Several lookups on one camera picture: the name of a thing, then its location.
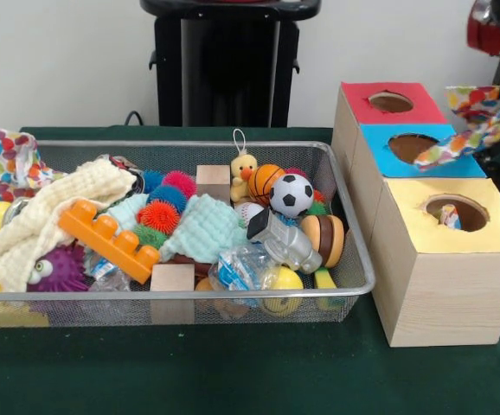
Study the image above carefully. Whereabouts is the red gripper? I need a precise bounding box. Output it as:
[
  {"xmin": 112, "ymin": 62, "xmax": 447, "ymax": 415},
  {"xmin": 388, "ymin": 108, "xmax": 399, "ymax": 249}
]
[{"xmin": 465, "ymin": 0, "xmax": 500, "ymax": 109}]

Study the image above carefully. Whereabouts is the colourful dotted cloth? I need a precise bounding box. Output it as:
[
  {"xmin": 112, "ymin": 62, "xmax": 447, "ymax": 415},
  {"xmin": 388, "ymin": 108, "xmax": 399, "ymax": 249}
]
[
  {"xmin": 439, "ymin": 202, "xmax": 462, "ymax": 229},
  {"xmin": 0, "ymin": 128, "xmax": 67, "ymax": 202},
  {"xmin": 413, "ymin": 84, "xmax": 500, "ymax": 172}
]

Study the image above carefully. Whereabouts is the wooden box with three holes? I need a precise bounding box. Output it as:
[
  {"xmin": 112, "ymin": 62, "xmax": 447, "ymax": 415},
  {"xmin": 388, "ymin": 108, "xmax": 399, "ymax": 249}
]
[{"xmin": 330, "ymin": 80, "xmax": 500, "ymax": 348}]

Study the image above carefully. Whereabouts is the toy hamburger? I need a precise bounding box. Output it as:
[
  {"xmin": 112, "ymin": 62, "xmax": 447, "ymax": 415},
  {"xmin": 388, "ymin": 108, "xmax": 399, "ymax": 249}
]
[{"xmin": 300, "ymin": 214, "xmax": 345, "ymax": 267}]

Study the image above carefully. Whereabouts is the small black white soccer ball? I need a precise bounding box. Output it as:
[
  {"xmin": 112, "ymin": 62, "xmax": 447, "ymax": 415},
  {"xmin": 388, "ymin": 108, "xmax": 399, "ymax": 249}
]
[{"xmin": 269, "ymin": 173, "xmax": 315, "ymax": 218}]

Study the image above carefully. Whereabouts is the small orange basketball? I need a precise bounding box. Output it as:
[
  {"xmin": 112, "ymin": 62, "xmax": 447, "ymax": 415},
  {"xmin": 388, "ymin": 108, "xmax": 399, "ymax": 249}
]
[{"xmin": 247, "ymin": 163, "xmax": 286, "ymax": 205}]

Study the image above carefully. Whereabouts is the silver plastic toy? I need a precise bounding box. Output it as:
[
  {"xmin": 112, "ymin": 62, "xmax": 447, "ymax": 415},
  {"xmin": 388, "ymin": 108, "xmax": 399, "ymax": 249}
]
[{"xmin": 246, "ymin": 207, "xmax": 324, "ymax": 274}]

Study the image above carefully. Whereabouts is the yellow rubber duck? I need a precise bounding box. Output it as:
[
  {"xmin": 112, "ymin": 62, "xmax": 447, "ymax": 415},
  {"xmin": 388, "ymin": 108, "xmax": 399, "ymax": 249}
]
[{"xmin": 229, "ymin": 128, "xmax": 260, "ymax": 203}]

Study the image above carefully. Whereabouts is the small wooden cube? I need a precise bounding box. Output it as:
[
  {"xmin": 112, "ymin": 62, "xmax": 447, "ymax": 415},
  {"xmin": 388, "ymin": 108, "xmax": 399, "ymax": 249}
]
[{"xmin": 196, "ymin": 164, "xmax": 233, "ymax": 204}]

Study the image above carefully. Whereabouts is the mint green waffle cloth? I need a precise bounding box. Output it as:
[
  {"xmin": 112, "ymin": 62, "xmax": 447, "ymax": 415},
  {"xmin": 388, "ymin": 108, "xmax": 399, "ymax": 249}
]
[{"xmin": 102, "ymin": 192, "xmax": 249, "ymax": 264}]

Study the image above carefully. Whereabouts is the orange plastic building block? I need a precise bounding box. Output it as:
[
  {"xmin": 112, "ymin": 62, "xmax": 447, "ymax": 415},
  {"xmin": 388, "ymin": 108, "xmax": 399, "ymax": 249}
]
[{"xmin": 57, "ymin": 199, "xmax": 162, "ymax": 284}]

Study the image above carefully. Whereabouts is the cream waffle cloth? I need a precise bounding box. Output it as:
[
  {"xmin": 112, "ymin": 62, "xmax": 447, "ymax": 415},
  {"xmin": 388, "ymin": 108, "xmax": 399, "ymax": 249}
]
[{"xmin": 0, "ymin": 157, "xmax": 138, "ymax": 293}]

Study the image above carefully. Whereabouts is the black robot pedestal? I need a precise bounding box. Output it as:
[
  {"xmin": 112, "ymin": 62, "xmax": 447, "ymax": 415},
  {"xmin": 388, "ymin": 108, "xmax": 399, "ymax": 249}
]
[{"xmin": 139, "ymin": 0, "xmax": 323, "ymax": 129}]

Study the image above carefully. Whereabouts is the silver wire mesh bin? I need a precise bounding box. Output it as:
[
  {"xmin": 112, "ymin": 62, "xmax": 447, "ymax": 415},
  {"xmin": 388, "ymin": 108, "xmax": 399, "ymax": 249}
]
[{"xmin": 0, "ymin": 138, "xmax": 377, "ymax": 329}]

